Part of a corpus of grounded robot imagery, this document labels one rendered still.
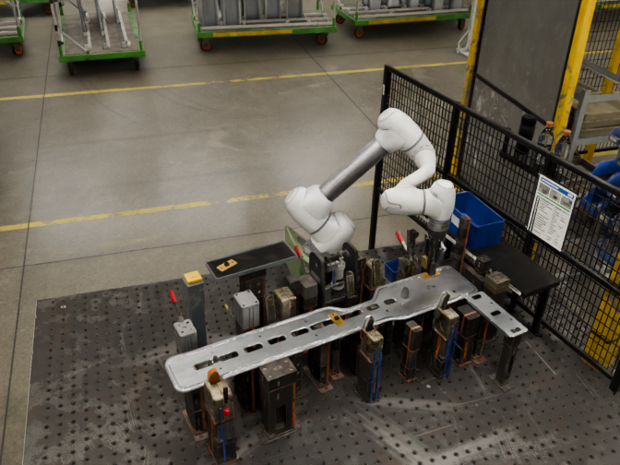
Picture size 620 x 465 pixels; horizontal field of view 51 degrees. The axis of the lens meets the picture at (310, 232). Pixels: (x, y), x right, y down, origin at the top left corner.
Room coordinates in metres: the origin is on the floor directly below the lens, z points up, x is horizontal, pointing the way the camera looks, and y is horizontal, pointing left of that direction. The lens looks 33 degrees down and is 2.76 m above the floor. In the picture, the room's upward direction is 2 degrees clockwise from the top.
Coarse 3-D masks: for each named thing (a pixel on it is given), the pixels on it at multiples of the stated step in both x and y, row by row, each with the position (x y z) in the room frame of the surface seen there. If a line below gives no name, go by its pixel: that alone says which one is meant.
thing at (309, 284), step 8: (304, 280) 2.20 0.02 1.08; (312, 280) 2.20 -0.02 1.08; (304, 288) 2.15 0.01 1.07; (312, 288) 2.17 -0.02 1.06; (304, 296) 2.15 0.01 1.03; (312, 296) 2.17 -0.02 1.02; (304, 304) 2.15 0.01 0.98; (312, 304) 2.17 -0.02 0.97; (304, 312) 2.16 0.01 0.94; (304, 328) 2.16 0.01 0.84; (304, 352) 2.15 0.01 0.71
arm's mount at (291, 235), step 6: (288, 228) 2.85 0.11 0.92; (288, 234) 2.81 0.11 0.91; (294, 234) 2.83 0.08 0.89; (288, 240) 2.81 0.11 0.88; (294, 240) 2.75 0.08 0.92; (300, 246) 2.72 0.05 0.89; (294, 252) 2.68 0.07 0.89; (306, 258) 2.63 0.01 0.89; (288, 264) 2.80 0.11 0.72; (294, 264) 2.67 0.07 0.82; (300, 264) 2.58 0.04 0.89; (306, 264) 2.59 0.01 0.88; (294, 270) 2.67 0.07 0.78; (300, 270) 2.58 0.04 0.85
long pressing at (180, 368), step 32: (384, 288) 2.26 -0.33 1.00; (416, 288) 2.27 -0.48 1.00; (448, 288) 2.27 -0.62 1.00; (288, 320) 2.03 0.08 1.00; (320, 320) 2.03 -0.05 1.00; (352, 320) 2.04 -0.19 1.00; (384, 320) 2.05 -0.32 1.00; (192, 352) 1.82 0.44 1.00; (224, 352) 1.83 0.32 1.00; (256, 352) 1.84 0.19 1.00; (288, 352) 1.84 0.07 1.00; (192, 384) 1.66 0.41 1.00
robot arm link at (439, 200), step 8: (440, 184) 2.25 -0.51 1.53; (448, 184) 2.26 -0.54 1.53; (424, 192) 2.26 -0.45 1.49; (432, 192) 2.25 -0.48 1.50; (440, 192) 2.23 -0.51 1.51; (448, 192) 2.23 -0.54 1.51; (424, 200) 2.23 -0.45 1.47; (432, 200) 2.22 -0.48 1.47; (440, 200) 2.22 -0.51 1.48; (448, 200) 2.22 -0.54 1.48; (424, 208) 2.22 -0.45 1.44; (432, 208) 2.22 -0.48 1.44; (440, 208) 2.22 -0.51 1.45; (448, 208) 2.22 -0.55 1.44; (432, 216) 2.23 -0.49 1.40; (440, 216) 2.22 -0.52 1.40; (448, 216) 2.23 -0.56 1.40
